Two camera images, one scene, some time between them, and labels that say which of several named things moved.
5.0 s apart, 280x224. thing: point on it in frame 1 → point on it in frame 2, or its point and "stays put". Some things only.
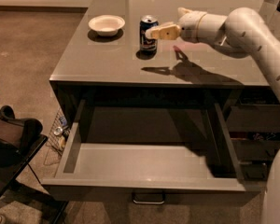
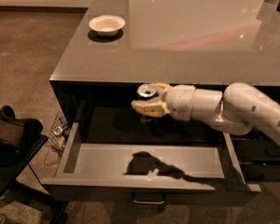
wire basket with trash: [57, 139] stays put
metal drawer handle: [148, 198] stays put
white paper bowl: [106, 25] stays put
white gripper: [189, 24] → [180, 102]
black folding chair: [14, 143] stays put
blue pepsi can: [147, 45] → [147, 91]
